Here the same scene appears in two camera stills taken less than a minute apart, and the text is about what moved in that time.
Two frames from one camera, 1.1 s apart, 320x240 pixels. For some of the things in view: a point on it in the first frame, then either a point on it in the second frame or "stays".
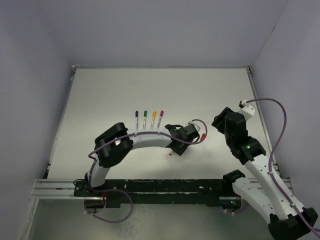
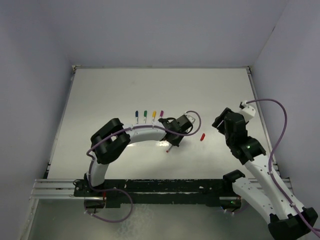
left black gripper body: [180, 150] -> [176, 141]
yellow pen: [154, 115] stays
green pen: [145, 114] stays
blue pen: [137, 119] stays
